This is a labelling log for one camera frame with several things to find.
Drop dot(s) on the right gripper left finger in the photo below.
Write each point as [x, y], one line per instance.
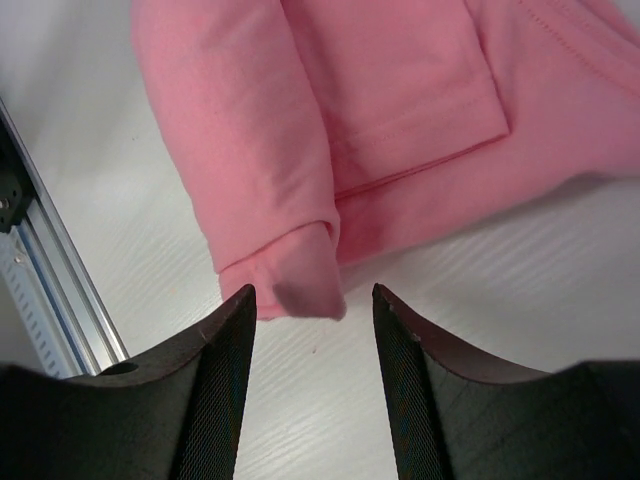
[172, 412]

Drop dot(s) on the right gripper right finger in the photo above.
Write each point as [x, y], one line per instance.
[458, 412]

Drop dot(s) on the pink t-shirt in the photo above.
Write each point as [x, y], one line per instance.
[311, 135]

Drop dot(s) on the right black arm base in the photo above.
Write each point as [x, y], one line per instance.
[10, 192]

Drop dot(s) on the aluminium mounting rail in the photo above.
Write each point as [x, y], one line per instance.
[85, 331]

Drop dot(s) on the white slotted cable duct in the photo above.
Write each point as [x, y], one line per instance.
[34, 313]

